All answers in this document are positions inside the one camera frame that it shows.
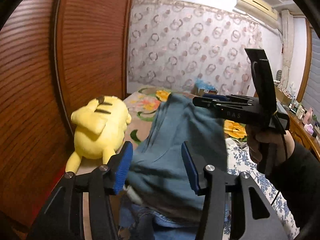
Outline cardboard box with blue bag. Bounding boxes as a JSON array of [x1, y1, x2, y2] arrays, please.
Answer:
[[191, 79, 217, 96]]

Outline toiletry bottles on sideboard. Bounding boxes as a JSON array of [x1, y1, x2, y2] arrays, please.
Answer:
[[289, 100, 313, 125]]

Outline brown louvered wardrobe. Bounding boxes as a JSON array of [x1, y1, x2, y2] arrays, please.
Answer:
[[1, 0, 131, 230]]

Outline person's right hand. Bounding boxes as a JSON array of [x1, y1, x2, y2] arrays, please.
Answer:
[[245, 125, 295, 166]]

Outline folded blue denim jeans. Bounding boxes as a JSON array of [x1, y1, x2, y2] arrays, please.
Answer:
[[118, 197, 199, 239]]

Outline person's right black sleeve forearm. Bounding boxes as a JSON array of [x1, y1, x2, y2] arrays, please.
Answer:
[[265, 142, 319, 235]]

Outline blue floral white bed sheet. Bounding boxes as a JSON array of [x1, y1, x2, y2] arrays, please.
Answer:
[[225, 138, 299, 239]]

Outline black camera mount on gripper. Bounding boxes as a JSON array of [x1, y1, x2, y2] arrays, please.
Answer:
[[245, 48, 277, 118]]

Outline cardboard box on sideboard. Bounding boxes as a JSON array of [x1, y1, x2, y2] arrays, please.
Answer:
[[275, 87, 292, 106]]

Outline beige side drape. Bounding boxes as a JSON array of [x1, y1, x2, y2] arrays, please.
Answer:
[[279, 10, 295, 89]]

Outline beige wall air conditioner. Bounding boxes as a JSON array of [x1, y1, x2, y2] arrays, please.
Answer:
[[235, 0, 279, 29]]

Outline grey window blind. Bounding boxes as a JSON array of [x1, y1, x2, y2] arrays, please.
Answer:
[[302, 29, 320, 121]]

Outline circle-patterned sheer curtain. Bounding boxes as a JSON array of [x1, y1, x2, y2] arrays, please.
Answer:
[[127, 0, 262, 95]]

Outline pink tissue pack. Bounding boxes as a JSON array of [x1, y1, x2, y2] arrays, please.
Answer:
[[304, 124, 313, 135]]

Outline blue-grey shorts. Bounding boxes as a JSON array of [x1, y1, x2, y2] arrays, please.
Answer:
[[127, 94, 227, 222]]

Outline yellow Pikachu plush toy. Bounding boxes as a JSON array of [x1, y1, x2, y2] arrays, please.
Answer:
[[65, 95, 132, 173]]

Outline wooden sideboard cabinet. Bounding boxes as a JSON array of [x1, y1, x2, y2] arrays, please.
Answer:
[[284, 106, 320, 160]]

